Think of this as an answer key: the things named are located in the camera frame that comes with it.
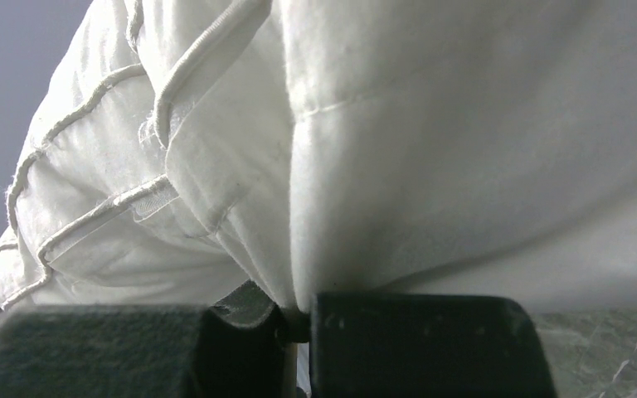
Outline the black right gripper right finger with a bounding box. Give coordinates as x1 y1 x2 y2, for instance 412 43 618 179
310 293 557 397

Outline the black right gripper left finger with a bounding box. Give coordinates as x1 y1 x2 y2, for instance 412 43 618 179
0 305 291 397

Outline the white pillow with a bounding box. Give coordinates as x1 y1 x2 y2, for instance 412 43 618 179
0 1 637 312

